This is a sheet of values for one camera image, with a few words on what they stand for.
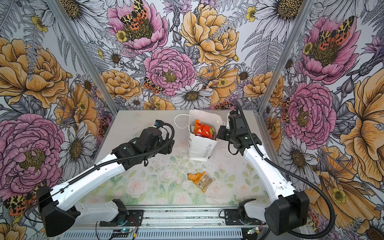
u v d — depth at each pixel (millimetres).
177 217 761
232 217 739
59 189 410
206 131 853
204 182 847
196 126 892
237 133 585
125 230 713
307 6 715
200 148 831
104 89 1084
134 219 731
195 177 871
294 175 414
